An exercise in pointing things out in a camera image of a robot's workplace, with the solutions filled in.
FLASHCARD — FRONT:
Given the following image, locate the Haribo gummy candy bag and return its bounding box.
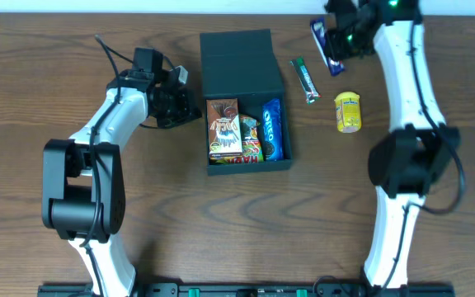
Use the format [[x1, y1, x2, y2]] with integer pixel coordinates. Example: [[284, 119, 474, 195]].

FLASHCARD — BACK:
[[213, 115, 264, 164]]

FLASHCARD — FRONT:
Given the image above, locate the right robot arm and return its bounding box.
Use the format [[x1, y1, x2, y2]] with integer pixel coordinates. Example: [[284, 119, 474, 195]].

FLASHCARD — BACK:
[[325, 0, 466, 296]]

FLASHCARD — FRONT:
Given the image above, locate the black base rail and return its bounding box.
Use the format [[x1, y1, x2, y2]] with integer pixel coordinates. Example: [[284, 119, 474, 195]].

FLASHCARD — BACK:
[[37, 281, 456, 297]]

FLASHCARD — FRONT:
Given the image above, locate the purple Dairy Milk bar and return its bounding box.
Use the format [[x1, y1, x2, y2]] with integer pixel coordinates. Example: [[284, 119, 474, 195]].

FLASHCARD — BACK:
[[310, 16, 345, 77]]

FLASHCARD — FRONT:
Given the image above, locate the small yellow can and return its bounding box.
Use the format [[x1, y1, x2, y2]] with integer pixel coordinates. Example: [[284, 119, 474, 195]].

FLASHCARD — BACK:
[[334, 92, 362, 133]]

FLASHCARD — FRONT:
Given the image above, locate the green chocolate bar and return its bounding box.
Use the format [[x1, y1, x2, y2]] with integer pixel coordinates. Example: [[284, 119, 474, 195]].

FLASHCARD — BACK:
[[290, 57, 321, 105]]

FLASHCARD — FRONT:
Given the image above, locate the brown Pocky box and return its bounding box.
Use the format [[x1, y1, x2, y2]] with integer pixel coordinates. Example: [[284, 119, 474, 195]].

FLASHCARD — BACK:
[[207, 98, 242, 160]]

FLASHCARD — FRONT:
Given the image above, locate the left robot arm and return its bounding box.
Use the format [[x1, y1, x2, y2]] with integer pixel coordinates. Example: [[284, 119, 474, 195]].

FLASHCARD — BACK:
[[38, 48, 201, 296]]

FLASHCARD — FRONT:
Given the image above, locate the blue Oreo cookie pack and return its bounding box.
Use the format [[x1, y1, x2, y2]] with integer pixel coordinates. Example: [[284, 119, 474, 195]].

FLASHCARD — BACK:
[[262, 98, 284, 161]]

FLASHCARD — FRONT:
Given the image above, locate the dark green gift box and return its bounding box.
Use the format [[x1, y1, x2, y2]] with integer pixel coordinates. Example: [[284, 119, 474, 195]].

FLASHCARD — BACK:
[[200, 29, 293, 176]]

